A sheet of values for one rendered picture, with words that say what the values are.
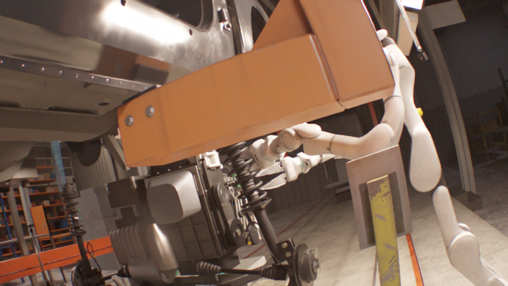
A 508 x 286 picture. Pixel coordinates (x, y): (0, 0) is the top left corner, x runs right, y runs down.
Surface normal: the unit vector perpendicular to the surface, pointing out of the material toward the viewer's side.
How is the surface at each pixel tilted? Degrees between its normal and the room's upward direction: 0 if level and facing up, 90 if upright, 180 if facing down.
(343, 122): 90
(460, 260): 91
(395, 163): 90
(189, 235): 90
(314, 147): 113
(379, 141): 69
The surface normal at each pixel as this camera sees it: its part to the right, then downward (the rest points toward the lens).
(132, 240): -0.56, 0.06
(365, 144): -0.74, -0.26
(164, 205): -0.35, -0.01
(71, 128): 0.93, -0.14
